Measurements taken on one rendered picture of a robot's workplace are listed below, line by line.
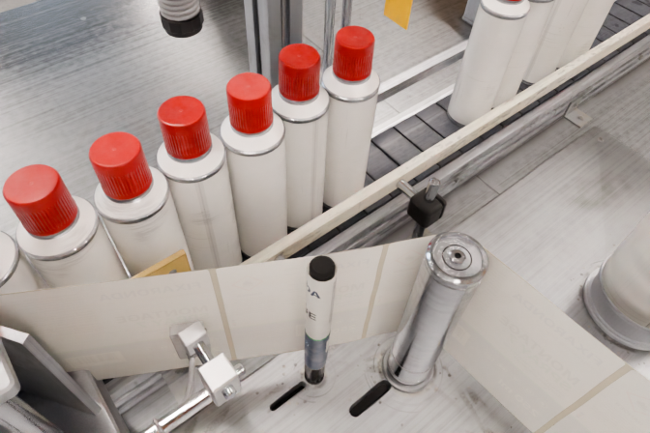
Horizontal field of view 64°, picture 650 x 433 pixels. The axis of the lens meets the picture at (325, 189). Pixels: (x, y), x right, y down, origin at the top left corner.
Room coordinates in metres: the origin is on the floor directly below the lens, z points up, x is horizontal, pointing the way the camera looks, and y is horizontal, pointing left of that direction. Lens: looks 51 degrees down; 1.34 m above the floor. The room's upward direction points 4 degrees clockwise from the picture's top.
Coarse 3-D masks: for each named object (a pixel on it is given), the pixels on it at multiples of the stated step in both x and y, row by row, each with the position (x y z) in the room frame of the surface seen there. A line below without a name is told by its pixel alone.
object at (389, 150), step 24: (624, 0) 0.81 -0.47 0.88; (648, 0) 0.82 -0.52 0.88; (624, 24) 0.74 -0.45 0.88; (624, 48) 0.68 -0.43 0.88; (552, 96) 0.57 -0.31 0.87; (408, 120) 0.49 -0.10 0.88; (432, 120) 0.49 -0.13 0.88; (384, 144) 0.44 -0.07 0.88; (408, 144) 0.45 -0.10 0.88; (432, 144) 0.45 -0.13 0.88; (384, 168) 0.40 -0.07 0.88; (432, 168) 0.41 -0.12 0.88; (360, 216) 0.33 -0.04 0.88
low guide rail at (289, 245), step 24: (648, 24) 0.70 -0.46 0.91; (600, 48) 0.62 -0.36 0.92; (552, 72) 0.56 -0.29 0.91; (576, 72) 0.58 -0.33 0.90; (528, 96) 0.51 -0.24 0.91; (480, 120) 0.46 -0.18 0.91; (504, 120) 0.48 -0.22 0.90; (456, 144) 0.42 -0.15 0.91; (408, 168) 0.38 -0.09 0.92; (360, 192) 0.34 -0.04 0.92; (384, 192) 0.35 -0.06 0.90; (336, 216) 0.31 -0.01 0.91; (288, 240) 0.27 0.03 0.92; (312, 240) 0.29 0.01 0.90; (240, 264) 0.24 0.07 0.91
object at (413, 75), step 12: (456, 48) 0.53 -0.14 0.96; (432, 60) 0.50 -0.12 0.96; (444, 60) 0.51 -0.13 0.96; (456, 60) 0.52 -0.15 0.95; (408, 72) 0.48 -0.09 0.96; (420, 72) 0.48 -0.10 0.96; (432, 72) 0.50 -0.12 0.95; (384, 84) 0.46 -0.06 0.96; (396, 84) 0.46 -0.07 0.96; (408, 84) 0.47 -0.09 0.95; (384, 96) 0.44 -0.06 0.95
